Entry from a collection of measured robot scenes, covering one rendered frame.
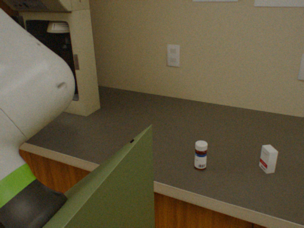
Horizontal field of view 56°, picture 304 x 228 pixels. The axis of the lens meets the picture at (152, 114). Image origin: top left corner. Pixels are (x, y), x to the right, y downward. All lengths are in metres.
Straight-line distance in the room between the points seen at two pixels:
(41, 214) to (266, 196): 0.64
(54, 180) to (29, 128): 0.80
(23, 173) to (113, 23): 1.29
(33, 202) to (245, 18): 1.17
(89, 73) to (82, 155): 0.44
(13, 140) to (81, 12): 0.89
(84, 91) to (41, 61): 0.86
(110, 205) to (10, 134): 0.20
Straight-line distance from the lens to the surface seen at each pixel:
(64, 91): 0.51
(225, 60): 1.46
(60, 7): 1.25
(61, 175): 1.24
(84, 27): 1.33
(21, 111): 0.49
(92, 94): 1.40
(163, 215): 1.03
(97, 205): 0.37
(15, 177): 0.49
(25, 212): 0.47
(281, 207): 0.89
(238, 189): 0.92
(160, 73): 1.59
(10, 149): 0.51
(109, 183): 0.38
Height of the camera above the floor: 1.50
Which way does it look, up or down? 24 degrees down
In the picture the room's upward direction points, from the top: 2 degrees counter-clockwise
